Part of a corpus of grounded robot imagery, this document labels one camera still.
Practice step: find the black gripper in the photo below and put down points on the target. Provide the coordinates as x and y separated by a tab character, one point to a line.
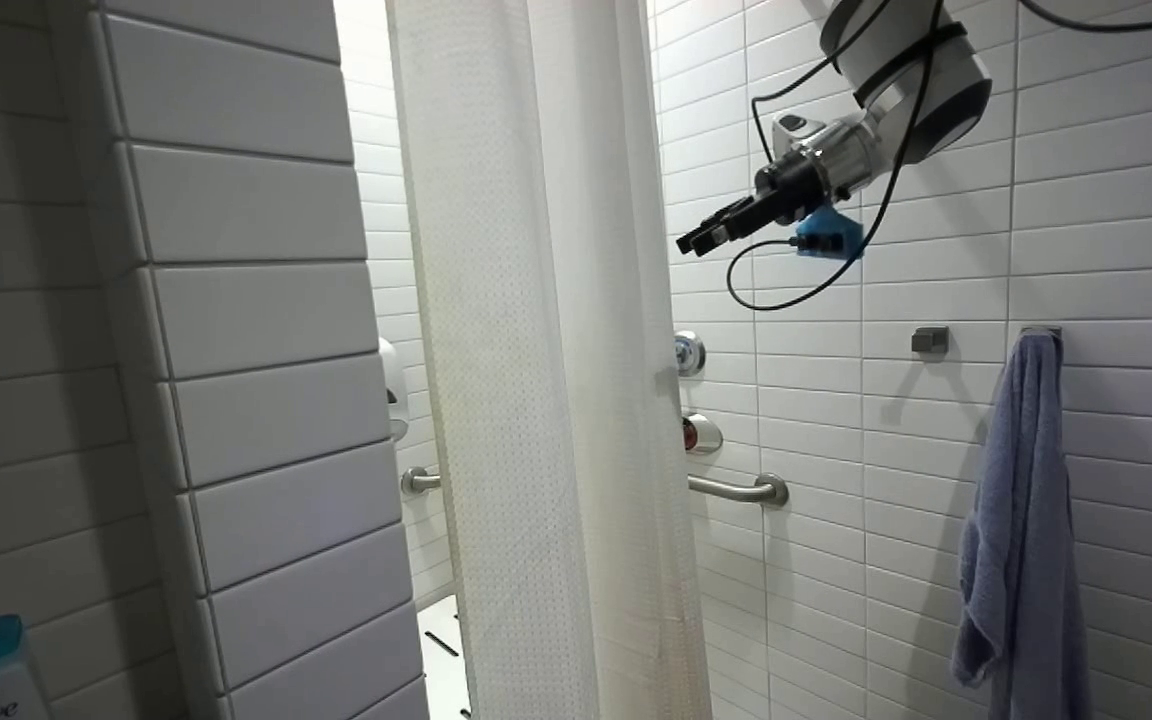
788	193

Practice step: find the white shower curtain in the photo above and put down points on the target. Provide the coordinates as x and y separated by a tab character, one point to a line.
548	372

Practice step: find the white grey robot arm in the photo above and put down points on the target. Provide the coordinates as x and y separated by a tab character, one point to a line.
919	74

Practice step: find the round chrome shower valve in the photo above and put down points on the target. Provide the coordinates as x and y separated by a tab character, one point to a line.
688	355

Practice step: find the chrome shower valve with lever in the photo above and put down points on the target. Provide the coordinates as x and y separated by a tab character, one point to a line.
707	434

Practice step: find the white folding shower seat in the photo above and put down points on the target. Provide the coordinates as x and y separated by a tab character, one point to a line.
441	660

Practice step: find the metal towel hook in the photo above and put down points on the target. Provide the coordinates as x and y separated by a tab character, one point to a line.
931	337

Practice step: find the long steel grab bar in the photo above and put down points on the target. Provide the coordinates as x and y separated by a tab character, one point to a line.
739	491

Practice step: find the white soap dispenser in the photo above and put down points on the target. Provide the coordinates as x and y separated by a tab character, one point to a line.
388	387

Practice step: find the short steel grab bar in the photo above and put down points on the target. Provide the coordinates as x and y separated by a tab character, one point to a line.
421	479

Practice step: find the blue hanging towel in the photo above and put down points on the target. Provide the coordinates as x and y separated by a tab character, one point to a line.
1020	534

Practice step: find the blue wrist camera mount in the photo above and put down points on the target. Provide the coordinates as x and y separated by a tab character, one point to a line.
828	233

